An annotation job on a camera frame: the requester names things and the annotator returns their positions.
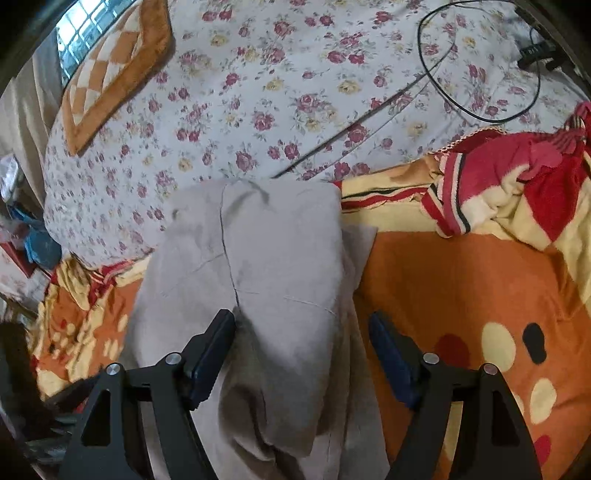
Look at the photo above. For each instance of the beige pants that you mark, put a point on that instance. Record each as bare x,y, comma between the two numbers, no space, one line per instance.
277,240

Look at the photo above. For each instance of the red yellow orange printed blanket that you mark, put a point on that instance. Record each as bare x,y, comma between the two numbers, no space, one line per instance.
461,286

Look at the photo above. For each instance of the black power adapter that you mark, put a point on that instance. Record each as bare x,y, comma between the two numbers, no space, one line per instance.
535,51

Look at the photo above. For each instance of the orange checkered pillow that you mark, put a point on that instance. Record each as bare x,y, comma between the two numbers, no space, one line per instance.
115,60

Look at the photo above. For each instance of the window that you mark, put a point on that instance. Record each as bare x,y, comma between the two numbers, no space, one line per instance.
81,27

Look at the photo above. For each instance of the blue cloth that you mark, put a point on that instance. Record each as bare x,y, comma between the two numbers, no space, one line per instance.
41,242

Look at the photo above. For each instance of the white floral bed sheet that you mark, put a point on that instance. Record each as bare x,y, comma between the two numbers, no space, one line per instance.
277,92

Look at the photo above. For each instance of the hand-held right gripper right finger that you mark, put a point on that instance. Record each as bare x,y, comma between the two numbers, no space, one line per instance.
392,364

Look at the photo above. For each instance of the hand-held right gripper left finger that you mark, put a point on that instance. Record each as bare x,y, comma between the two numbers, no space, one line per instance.
212,357

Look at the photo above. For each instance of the red white box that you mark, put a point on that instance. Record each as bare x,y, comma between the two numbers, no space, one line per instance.
16,267

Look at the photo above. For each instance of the beige curtain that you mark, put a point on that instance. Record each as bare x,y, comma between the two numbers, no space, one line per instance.
27,115

